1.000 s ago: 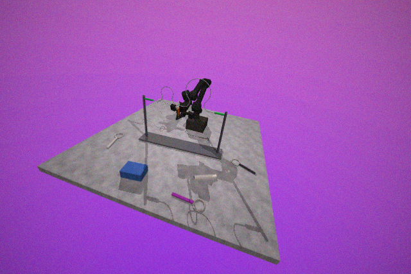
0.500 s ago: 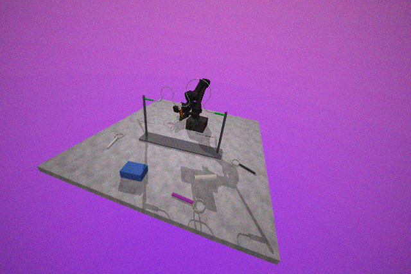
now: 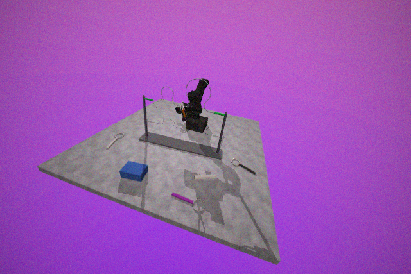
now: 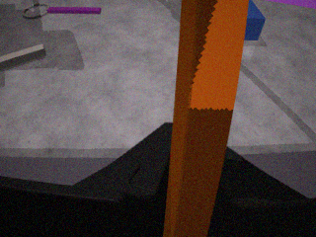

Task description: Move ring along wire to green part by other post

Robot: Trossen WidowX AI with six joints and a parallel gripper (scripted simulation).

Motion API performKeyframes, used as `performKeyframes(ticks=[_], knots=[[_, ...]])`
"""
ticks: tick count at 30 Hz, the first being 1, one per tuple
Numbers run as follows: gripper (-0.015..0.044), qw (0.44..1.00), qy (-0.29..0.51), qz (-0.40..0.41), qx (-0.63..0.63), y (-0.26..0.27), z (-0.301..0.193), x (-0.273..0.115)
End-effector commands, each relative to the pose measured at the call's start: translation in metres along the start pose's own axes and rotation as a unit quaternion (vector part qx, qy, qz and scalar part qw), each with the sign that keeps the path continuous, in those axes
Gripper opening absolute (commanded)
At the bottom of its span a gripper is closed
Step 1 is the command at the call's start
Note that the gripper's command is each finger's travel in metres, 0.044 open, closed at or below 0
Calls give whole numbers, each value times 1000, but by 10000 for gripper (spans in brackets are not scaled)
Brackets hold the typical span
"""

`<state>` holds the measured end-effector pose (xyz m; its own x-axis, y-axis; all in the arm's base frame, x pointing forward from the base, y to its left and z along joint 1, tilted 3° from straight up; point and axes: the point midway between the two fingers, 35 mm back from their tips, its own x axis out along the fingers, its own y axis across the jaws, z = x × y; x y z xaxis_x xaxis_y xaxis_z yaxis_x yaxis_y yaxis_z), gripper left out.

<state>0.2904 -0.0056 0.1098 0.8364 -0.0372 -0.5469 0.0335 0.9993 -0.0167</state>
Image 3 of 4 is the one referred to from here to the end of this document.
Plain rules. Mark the blue rectangular block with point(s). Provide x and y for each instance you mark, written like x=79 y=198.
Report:
x=134 y=171

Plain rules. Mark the beige rectangular bar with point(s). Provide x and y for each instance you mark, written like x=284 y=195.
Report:
x=204 y=177

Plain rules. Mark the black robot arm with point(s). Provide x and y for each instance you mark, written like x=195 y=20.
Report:
x=195 y=97

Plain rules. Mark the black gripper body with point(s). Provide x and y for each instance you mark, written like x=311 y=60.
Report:
x=195 y=114

